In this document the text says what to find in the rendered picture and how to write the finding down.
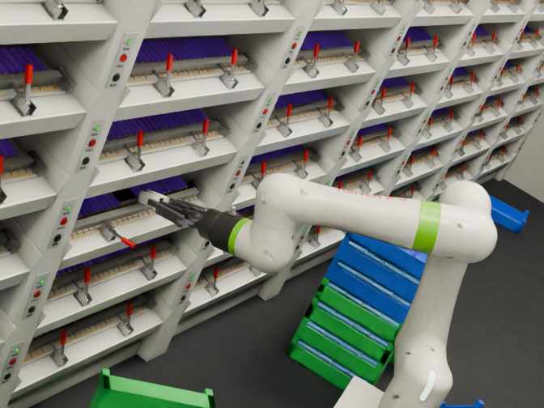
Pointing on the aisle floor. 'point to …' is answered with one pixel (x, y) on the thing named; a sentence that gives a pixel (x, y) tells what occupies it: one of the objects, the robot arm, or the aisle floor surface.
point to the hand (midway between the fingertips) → (153, 199)
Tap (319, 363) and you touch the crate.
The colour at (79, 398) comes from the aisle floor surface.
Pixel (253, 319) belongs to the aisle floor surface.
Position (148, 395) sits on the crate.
